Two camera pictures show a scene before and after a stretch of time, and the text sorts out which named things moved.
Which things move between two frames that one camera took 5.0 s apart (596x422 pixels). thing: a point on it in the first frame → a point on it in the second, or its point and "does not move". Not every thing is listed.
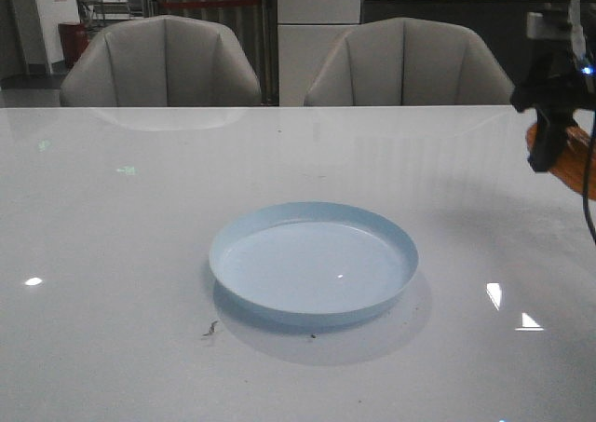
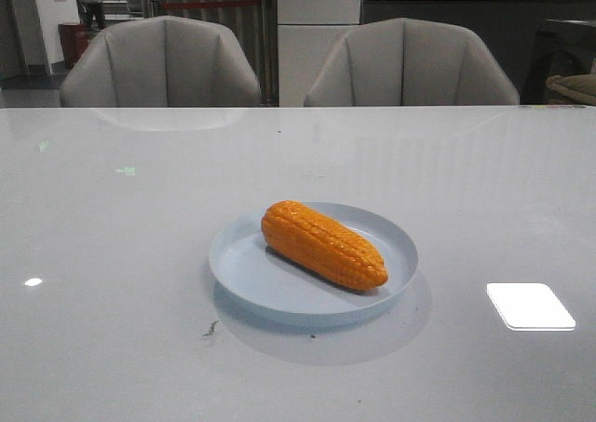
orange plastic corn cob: [573, 169] → [307, 235]
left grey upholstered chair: [164, 61] does not move
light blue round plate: [310, 263] does not move
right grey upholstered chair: [406, 61] does not move
